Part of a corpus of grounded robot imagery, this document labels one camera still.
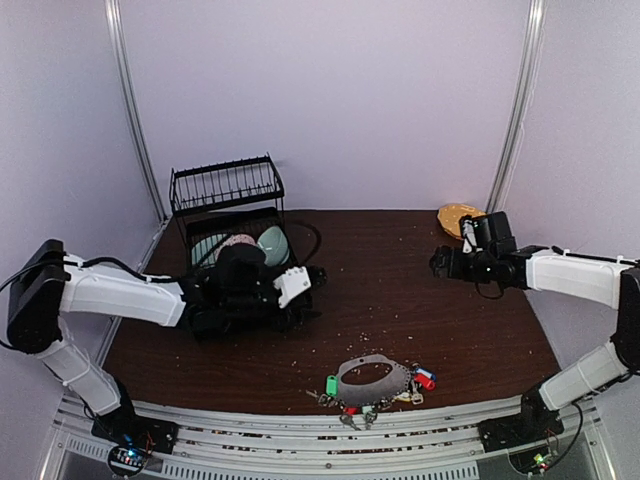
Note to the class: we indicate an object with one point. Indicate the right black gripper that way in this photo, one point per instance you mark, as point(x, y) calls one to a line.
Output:
point(451, 262)

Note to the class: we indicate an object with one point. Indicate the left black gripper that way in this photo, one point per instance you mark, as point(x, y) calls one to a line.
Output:
point(288, 321)

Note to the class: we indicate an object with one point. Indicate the keyring with green tag keys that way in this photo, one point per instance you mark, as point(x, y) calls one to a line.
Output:
point(368, 399)

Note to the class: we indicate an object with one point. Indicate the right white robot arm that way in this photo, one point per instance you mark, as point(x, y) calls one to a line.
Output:
point(489, 254)

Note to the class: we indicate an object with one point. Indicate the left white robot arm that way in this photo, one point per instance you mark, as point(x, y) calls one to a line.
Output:
point(54, 282)

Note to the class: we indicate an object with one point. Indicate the yellow round plate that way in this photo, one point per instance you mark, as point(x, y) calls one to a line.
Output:
point(450, 215)

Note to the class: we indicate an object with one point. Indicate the black tray with dishes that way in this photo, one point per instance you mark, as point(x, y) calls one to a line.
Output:
point(240, 240)

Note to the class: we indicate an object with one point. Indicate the key bunch with red tag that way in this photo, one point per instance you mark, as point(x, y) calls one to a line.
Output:
point(424, 378)

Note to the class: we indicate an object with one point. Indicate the left round circuit board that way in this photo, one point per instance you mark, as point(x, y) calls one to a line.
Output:
point(127, 461)

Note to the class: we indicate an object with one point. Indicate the round circuit board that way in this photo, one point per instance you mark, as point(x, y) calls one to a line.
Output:
point(533, 461)
point(127, 461)

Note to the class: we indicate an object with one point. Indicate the right round circuit board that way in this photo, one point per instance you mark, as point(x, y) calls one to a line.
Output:
point(533, 461)

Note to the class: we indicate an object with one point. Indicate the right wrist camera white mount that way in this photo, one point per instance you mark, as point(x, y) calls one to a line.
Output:
point(467, 231)

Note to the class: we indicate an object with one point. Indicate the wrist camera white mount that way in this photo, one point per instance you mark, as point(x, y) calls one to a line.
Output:
point(467, 231)
point(296, 281)

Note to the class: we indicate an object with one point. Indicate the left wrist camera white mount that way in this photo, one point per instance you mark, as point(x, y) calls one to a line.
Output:
point(296, 281)

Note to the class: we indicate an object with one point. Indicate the black wire dish rack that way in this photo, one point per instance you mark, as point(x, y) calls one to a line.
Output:
point(225, 185)

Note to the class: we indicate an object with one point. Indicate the aluminium rail frame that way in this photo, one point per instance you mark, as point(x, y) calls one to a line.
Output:
point(441, 443)

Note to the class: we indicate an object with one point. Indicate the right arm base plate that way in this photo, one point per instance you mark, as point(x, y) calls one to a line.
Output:
point(512, 431)

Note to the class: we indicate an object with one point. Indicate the right aluminium corner post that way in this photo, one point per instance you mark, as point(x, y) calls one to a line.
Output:
point(524, 92)

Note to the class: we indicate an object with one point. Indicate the aluminium corner post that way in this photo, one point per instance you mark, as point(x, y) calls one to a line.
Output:
point(117, 36)
point(524, 92)

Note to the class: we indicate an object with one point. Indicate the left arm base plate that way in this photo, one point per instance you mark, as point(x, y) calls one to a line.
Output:
point(140, 433)

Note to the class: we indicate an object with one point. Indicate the left aluminium corner post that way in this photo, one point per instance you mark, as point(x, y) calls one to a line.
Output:
point(117, 36)

